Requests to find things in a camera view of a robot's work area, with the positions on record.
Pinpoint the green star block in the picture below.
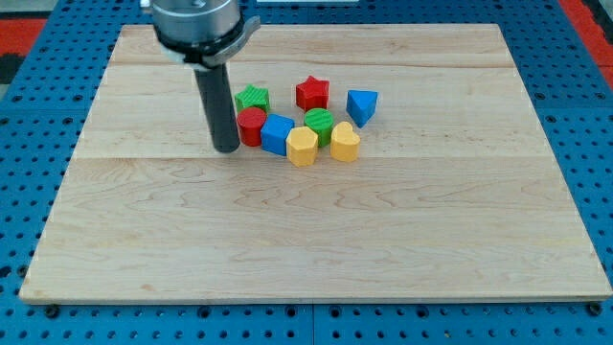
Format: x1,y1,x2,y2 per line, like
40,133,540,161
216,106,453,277
235,84,270,113

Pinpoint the red star block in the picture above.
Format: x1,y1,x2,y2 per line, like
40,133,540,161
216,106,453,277
295,76,329,112

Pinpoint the blue triangle block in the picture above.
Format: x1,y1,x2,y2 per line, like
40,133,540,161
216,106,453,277
346,90,378,127

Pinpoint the green cylinder block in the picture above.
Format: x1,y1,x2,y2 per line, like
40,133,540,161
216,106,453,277
304,108,334,148

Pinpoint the yellow heart block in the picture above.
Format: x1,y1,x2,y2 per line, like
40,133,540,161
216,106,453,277
330,122,361,162

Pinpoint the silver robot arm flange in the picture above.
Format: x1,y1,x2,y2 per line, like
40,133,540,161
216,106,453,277
140,0,261,71

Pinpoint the red cylinder block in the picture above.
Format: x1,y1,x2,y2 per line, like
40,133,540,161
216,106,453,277
237,107,267,147

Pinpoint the light wooden board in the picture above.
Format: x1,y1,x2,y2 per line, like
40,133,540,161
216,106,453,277
19,24,612,305

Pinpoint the yellow hexagon block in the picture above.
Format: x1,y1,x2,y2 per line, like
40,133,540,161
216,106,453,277
285,126,318,167

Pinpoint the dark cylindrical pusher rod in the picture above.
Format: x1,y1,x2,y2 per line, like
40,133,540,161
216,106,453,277
194,64,240,153

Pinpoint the blue cube block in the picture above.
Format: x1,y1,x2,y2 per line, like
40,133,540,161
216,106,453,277
261,114,295,156

